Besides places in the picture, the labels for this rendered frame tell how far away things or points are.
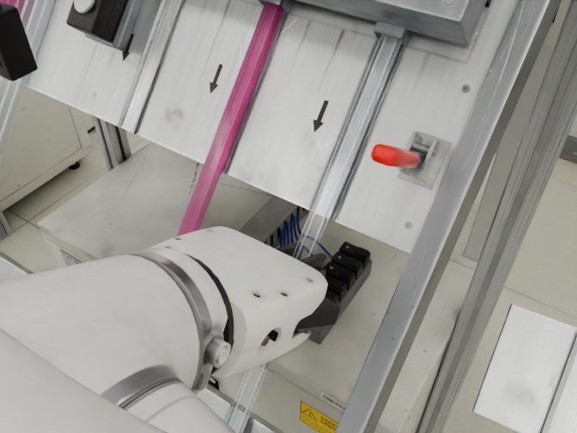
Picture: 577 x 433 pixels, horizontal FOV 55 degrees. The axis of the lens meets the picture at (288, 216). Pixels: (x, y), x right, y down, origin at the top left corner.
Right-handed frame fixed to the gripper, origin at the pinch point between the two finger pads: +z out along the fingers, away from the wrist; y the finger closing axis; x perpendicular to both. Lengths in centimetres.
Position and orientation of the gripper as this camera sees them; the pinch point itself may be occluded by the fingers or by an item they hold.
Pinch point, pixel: (296, 269)
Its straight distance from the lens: 45.0
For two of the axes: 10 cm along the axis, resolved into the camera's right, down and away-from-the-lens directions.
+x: -2.9, 9.2, 2.6
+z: 4.6, -1.0, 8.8
